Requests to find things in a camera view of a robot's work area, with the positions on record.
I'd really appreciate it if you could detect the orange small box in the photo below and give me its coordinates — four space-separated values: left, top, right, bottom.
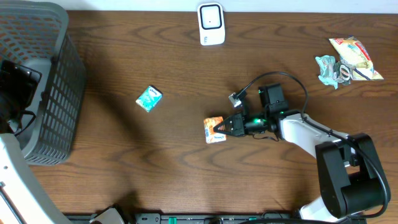
203 116 226 144

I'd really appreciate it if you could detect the teal small box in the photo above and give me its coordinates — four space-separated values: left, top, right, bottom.
136 85 163 113

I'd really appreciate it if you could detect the teal snack packet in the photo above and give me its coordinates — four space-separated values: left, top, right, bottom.
315 55 338 89

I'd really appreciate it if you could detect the black round-logo packet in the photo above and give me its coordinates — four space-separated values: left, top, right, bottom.
333 62 352 85

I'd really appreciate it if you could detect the yellow snack bag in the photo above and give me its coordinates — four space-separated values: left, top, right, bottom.
329 36 384 81

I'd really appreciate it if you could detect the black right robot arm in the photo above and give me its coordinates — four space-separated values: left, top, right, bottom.
213 83 391 223

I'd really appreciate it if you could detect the white barcode scanner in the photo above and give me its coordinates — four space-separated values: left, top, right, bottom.
197 2 226 46

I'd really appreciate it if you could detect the grey plastic mesh basket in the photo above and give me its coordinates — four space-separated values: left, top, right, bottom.
1 1 86 166

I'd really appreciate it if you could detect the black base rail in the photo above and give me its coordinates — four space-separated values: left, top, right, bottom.
65 203 368 224

